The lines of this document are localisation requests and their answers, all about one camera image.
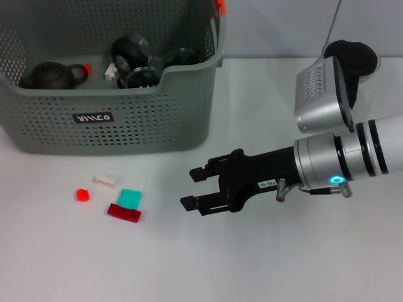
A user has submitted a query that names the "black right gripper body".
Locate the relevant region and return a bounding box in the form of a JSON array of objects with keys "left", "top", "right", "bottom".
[{"left": 219, "top": 146, "right": 303, "bottom": 212}]

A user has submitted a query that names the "glass teacup with black base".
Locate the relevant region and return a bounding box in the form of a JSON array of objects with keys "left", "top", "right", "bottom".
[
  {"left": 116, "top": 65, "right": 161, "bottom": 90},
  {"left": 111, "top": 35, "right": 165, "bottom": 72},
  {"left": 163, "top": 48, "right": 204, "bottom": 69}
]

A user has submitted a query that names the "white building brick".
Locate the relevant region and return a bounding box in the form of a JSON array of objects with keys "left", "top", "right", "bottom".
[
  {"left": 92, "top": 174, "right": 120, "bottom": 189},
  {"left": 104, "top": 62, "right": 119, "bottom": 81}
]

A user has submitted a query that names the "grey-green perforated storage bin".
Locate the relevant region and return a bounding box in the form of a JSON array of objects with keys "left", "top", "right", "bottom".
[{"left": 0, "top": 0, "right": 227, "bottom": 157}]

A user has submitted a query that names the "teal building brick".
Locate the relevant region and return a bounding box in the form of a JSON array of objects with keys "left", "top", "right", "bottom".
[{"left": 116, "top": 187, "right": 143, "bottom": 210}]

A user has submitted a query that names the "dark red brick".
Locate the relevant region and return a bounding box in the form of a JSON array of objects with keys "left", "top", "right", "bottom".
[{"left": 106, "top": 203, "right": 142, "bottom": 223}]

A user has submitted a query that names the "dark clay teapot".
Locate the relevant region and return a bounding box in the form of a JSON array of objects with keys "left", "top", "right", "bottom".
[{"left": 18, "top": 61, "right": 88, "bottom": 90}]

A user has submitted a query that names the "right gripper cable with plug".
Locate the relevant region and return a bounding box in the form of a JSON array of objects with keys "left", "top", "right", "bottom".
[{"left": 275, "top": 178, "right": 331, "bottom": 202}]

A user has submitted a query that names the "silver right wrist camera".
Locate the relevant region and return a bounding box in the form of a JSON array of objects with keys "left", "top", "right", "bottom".
[{"left": 294, "top": 55, "right": 355, "bottom": 135}]

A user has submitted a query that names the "thin grey wall cable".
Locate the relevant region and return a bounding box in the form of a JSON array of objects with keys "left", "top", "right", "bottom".
[{"left": 324, "top": 0, "right": 343, "bottom": 48}]

